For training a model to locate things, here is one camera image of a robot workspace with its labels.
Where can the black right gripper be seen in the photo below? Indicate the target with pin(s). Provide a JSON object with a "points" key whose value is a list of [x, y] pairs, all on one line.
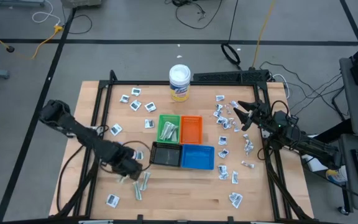
{"points": [[266, 119]]}

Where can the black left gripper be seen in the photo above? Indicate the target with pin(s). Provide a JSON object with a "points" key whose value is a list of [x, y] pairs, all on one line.
{"points": [[126, 163]]}

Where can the wrappers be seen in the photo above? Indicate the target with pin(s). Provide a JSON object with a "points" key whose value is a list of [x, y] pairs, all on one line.
{"points": [[145, 181]]}

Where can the white packet red print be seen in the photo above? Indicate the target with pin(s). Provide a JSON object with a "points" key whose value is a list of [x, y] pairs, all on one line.
{"points": [[248, 146]]}

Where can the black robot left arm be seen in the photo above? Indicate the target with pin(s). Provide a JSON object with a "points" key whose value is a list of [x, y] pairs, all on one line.
{"points": [[82, 133]]}

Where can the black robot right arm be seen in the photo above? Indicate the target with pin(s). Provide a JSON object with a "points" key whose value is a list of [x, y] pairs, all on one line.
{"points": [[309, 146]]}

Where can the black plastic basket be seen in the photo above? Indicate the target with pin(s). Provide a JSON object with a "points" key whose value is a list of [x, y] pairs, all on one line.
{"points": [[166, 155]]}

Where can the orange plastic basket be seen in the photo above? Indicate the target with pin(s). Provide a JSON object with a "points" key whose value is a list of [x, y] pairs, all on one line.
{"points": [[191, 130]]}

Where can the green plastic basket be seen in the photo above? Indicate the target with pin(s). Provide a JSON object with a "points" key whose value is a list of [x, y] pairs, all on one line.
{"points": [[168, 116]]}

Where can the blue plastic basket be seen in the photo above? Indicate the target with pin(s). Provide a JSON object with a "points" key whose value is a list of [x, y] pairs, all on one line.
{"points": [[197, 157]]}

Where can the Lysol wipes canister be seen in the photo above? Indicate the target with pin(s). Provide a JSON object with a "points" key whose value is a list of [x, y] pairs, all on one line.
{"points": [[179, 77]]}

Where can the white cardboard box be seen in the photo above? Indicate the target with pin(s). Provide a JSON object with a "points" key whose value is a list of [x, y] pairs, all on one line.
{"points": [[314, 165]]}

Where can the scattered small packets right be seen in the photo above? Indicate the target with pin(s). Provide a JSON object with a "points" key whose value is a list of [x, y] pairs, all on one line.
{"points": [[232, 197]]}

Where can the black desk beam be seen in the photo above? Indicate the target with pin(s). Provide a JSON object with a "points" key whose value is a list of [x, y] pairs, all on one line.
{"points": [[337, 130]]}

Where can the wipes canister yellow blue label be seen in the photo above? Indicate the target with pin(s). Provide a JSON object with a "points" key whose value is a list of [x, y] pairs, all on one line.
{"points": [[336, 175]]}

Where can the grey desk with keyboard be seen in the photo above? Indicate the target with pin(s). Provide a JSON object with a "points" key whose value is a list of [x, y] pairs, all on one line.
{"points": [[353, 199]]}

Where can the black round floor plug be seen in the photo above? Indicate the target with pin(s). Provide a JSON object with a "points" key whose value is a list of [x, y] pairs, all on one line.
{"points": [[10, 48]]}

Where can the grey equipment box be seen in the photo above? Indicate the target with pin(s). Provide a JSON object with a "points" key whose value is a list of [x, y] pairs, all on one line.
{"points": [[81, 2]]}

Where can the grey metal bar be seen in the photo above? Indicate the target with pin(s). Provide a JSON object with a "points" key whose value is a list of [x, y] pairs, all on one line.
{"points": [[17, 2]]}

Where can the black aluminium table frame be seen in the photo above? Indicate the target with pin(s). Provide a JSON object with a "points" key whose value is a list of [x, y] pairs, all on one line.
{"points": [[141, 83]]}

